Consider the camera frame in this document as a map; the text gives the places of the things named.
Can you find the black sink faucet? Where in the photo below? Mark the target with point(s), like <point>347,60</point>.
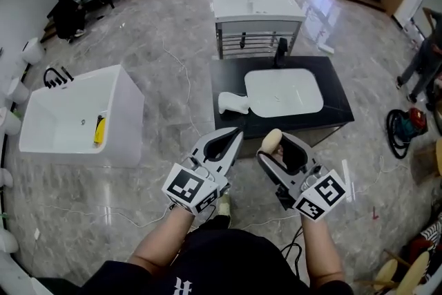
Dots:
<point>281,53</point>

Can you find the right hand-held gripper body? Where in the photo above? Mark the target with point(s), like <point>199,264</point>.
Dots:
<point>321,195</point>

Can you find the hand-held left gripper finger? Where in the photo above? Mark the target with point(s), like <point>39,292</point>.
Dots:
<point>234,155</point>
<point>214,135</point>

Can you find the black bathtub faucet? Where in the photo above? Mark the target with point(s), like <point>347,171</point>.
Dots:
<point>53,77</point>

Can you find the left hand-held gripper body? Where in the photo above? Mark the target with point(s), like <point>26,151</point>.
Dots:
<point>188,187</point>

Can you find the white vanity unit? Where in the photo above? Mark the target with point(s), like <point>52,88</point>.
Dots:
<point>262,3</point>

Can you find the person's left forearm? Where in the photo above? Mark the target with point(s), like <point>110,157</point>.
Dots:
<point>165,238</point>

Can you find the person's black shirt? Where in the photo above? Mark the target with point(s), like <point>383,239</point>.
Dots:
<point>224,262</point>

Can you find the person's pale shoe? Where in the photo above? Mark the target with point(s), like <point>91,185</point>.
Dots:
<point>224,206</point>

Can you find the yellow object in bathtub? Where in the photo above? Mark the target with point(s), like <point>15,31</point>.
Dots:
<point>100,130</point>

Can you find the white sink basin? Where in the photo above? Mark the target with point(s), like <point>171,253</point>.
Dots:
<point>283,93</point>

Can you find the black vanity counter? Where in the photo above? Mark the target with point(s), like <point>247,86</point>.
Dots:
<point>340,100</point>

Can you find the red and teal vacuum cleaner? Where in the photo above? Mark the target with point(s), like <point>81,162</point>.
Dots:
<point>412,122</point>

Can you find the white bathtub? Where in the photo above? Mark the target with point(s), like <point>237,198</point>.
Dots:
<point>69,121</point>

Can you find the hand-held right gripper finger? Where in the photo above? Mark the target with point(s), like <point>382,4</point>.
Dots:
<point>276,173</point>
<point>307,152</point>

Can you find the wooden stool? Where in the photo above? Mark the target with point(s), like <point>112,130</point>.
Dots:
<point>416,271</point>
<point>385,273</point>

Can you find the white wall urinal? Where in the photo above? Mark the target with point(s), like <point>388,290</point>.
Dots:
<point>18,90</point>
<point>7,241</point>
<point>5,177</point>
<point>32,51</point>
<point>9,121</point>

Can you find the person's right forearm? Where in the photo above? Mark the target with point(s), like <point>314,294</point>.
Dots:
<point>321,252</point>

